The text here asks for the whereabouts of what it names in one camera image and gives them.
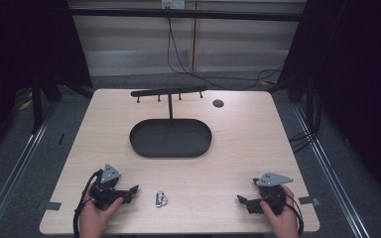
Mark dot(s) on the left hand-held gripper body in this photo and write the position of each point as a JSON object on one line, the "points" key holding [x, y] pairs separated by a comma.
{"points": [[107, 185]]}

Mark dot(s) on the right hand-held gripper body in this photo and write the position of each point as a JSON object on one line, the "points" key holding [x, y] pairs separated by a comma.
{"points": [[273, 191]]}

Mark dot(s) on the person's right hand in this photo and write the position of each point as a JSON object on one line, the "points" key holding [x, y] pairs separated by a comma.
{"points": [[282, 221]]}

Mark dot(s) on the person's left hand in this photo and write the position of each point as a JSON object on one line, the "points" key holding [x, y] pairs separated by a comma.
{"points": [[96, 218]]}

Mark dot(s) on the grey tape strip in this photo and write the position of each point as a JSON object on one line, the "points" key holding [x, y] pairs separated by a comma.
{"points": [[49, 206], [309, 200]]}

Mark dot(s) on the small black floor strip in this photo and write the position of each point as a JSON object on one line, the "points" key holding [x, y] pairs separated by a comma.
{"points": [[61, 139]]}

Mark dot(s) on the black key rack with tray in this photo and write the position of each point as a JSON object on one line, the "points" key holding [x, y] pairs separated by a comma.
{"points": [[170, 137]]}

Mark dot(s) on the black metal stand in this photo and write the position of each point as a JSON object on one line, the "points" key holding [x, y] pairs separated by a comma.
{"points": [[37, 105]]}

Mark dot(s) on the yellow floor tape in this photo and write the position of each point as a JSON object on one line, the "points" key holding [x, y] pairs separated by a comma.
{"points": [[25, 104]]}

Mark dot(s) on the black curtain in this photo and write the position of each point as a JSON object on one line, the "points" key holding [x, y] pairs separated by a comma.
{"points": [[20, 46], [354, 66]]}

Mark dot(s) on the metal floor rail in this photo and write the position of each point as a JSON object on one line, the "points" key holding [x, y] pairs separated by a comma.
{"points": [[11, 172], [330, 172]]}

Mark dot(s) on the black horizontal frame bar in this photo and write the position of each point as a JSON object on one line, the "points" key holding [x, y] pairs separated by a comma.
{"points": [[185, 14]]}

